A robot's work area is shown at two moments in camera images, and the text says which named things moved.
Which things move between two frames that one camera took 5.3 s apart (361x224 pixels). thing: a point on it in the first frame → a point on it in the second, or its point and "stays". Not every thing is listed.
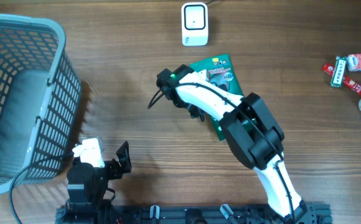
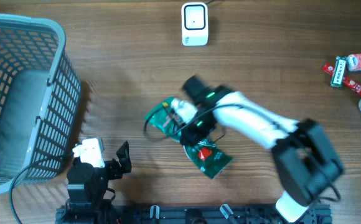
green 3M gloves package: (223, 76) → (205, 155)
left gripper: (116, 172) stays
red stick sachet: (348, 83) stays
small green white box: (338, 73) stays
